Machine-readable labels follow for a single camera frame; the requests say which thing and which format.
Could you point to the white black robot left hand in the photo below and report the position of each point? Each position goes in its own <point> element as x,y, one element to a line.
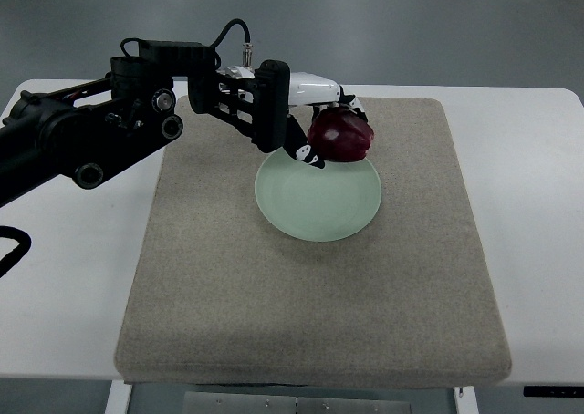
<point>319,93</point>

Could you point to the red apple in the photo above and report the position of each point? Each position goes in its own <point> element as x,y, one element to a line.
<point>339,134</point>

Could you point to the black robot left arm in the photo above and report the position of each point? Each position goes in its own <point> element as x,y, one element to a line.
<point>96,130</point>

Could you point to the pale green plate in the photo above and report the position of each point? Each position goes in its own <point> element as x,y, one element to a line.
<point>317,205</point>

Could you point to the beige fabric cushion mat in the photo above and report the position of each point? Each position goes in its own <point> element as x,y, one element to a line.
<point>220,296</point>

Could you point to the white left table leg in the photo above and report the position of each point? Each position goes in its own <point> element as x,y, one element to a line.
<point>119,398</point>

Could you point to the white table leg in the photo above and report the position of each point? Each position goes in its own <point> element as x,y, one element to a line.
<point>465,400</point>
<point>119,398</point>

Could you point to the white right table leg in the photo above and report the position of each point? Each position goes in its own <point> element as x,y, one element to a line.
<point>465,400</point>

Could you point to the black table control panel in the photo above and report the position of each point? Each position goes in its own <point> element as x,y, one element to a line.
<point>553,391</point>

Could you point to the metal table base plate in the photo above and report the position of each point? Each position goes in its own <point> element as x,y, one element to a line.
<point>217,403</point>

